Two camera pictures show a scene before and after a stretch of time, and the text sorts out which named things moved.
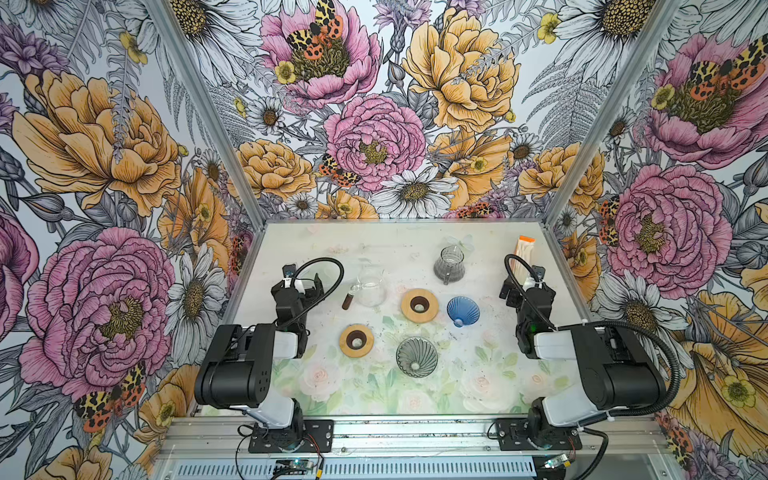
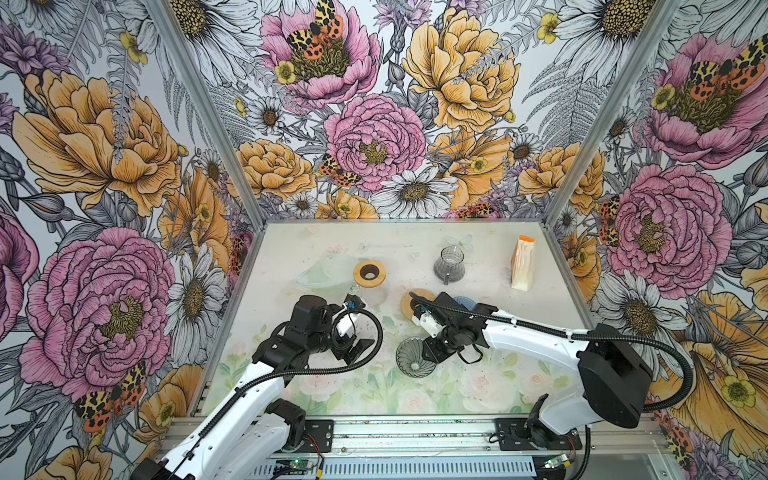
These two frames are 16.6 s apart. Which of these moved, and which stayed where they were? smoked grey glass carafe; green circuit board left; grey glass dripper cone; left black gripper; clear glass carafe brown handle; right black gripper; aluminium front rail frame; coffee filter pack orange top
Moved: right black gripper; left black gripper
Stayed: grey glass dripper cone; coffee filter pack orange top; clear glass carafe brown handle; green circuit board left; smoked grey glass carafe; aluminium front rail frame
